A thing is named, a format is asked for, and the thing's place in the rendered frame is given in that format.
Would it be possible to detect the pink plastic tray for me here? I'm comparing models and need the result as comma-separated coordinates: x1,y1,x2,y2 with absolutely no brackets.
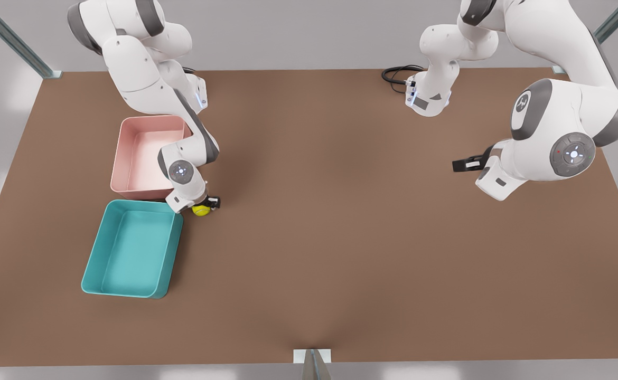
110,115,193,201

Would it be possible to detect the teal plastic tray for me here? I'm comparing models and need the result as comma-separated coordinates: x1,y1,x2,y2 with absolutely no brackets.
81,199,184,300

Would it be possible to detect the black cable loop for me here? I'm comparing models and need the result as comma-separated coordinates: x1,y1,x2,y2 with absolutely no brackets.
381,65,426,95

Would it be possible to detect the silver frame post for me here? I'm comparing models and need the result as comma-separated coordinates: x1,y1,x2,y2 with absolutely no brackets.
552,0,618,74
0,0,62,80
293,348,332,380

